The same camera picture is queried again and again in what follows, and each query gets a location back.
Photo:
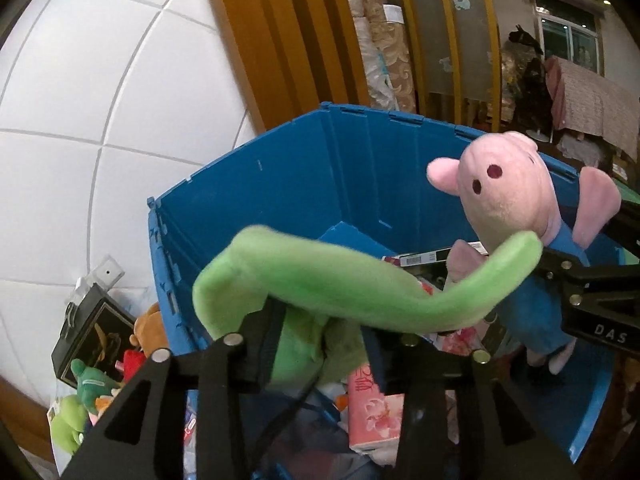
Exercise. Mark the brown teddy bear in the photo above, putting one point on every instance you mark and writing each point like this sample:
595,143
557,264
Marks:
150,330

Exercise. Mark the black box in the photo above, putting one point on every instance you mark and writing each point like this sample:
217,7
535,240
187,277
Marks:
95,325

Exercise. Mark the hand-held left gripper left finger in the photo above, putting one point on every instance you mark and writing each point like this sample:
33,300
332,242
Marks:
220,370

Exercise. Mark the blue flat box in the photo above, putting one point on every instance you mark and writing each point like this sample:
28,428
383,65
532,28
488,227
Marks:
350,240

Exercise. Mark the rolled patterned carpet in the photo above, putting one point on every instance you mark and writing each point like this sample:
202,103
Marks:
390,60

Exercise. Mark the dark hanging clothes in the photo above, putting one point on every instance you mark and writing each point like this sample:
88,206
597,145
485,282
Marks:
530,75

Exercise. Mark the blue plastic bin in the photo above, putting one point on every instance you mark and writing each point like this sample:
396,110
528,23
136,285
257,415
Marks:
300,170

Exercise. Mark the pink pig plush toy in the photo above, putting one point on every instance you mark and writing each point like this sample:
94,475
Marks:
500,185

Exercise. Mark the frosted glass sliding door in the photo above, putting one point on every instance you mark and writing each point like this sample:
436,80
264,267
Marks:
465,35

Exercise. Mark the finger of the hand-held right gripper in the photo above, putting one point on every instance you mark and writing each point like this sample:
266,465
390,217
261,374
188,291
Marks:
630,227
600,305

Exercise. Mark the pink hanging cloth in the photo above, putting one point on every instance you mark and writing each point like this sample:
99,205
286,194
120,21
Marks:
595,100

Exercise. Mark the long green plush toy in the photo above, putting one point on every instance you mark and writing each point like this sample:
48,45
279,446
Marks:
320,280

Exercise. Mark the flat box with barcode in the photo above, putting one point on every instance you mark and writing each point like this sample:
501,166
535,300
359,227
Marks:
420,259

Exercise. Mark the window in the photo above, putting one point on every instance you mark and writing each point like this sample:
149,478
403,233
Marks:
565,35

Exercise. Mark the pink floral tissue packet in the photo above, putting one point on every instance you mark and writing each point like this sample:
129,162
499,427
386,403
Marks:
372,415

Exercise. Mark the lime green plush toy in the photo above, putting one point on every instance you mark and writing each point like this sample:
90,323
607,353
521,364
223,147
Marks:
67,425

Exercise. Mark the small green dinosaur plush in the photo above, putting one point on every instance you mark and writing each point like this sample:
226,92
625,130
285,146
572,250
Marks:
90,385

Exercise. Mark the clear plastic piece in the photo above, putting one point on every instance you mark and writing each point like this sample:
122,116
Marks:
100,275

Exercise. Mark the red plush toy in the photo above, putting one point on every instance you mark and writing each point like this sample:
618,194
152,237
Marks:
134,362

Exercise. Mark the wooden door frame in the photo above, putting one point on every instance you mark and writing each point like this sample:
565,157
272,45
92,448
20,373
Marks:
280,35
20,410

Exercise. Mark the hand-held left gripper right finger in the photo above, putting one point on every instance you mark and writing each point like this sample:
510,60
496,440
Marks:
435,370

